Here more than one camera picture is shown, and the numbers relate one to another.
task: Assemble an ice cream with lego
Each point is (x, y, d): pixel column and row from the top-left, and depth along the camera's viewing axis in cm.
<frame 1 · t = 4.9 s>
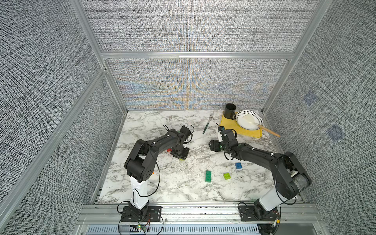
left hand: (185, 157, 92), fingers open
right hand: (213, 139, 93), fingers open
black mug: (229, 111, 113), point 7 cm above the table
white patterned bowl: (246, 125, 111), point 2 cm above the table
dark green lego brick: (208, 178, 87), on the table
lime green lego brick: (226, 176, 87), on the table
blue lego brick: (238, 165, 91), on the table

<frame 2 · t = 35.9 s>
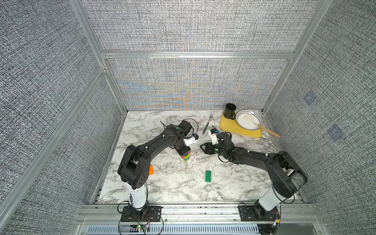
left hand: (186, 150, 87), fingers open
right hand: (203, 142, 90), fingers open
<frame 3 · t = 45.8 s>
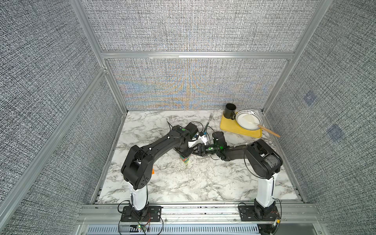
left hand: (187, 153, 86), fingers open
right hand: (190, 149, 87), fingers open
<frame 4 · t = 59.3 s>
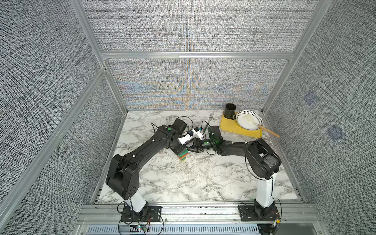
left hand: (181, 147, 84), fingers open
right hand: (185, 145, 85), fingers open
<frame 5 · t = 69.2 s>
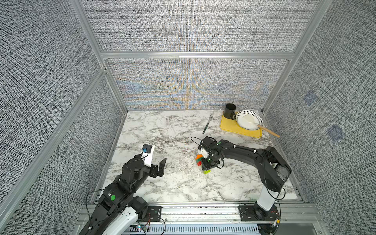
left hand: (159, 155, 69), fingers open
right hand: (204, 164, 88), fingers open
